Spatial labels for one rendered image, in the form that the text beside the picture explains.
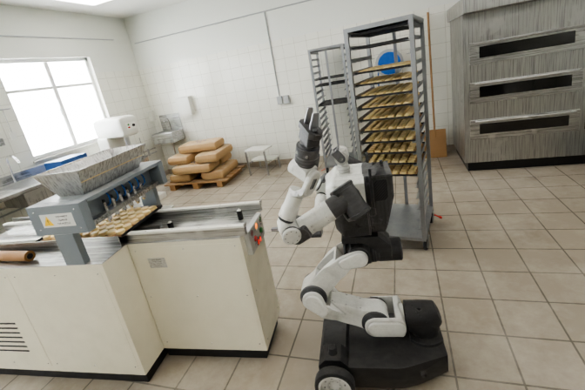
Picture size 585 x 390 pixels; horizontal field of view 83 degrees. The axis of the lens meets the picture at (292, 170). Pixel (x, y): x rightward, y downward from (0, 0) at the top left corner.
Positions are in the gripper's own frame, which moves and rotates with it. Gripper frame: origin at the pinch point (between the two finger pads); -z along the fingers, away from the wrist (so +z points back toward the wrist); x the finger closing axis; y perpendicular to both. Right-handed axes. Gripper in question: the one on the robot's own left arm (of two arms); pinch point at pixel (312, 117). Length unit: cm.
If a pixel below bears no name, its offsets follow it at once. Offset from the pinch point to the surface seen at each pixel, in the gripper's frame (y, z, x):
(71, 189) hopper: -98, 66, 70
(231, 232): -24, 78, 28
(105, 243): -88, 97, 58
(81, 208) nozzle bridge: -91, 66, 52
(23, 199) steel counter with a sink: -207, 215, 269
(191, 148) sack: -14, 251, 396
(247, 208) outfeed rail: -8, 85, 51
